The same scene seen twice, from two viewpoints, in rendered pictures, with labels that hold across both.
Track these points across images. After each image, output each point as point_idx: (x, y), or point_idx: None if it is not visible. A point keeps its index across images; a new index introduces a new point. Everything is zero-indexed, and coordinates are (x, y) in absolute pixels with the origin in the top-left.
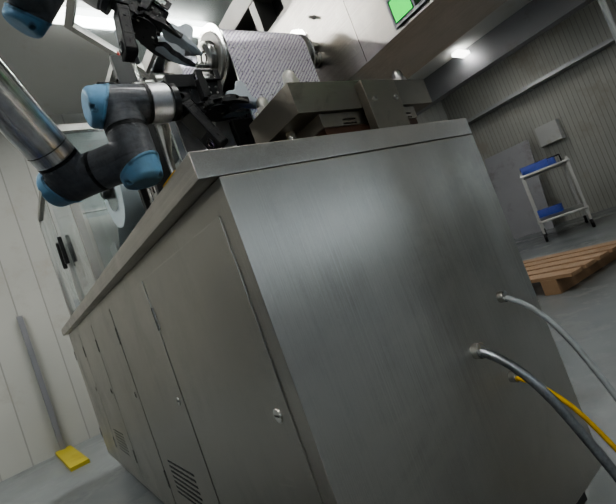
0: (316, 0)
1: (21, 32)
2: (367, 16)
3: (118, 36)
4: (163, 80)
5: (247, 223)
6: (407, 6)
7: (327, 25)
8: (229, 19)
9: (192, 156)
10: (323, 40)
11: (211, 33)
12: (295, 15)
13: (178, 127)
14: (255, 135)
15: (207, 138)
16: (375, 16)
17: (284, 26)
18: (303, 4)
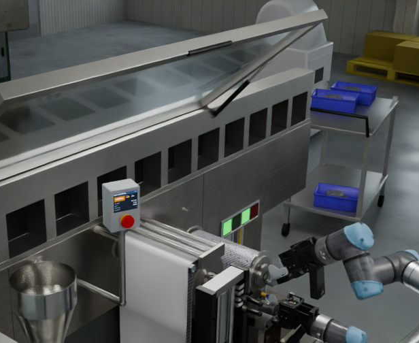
0: (188, 198)
1: (366, 297)
2: (210, 224)
3: (319, 282)
4: (314, 310)
5: None
6: (229, 229)
7: (188, 218)
8: (97, 161)
9: None
10: (182, 228)
11: (269, 259)
12: (170, 199)
13: (190, 324)
14: (282, 331)
15: (298, 341)
16: (213, 226)
17: (158, 203)
18: (179, 195)
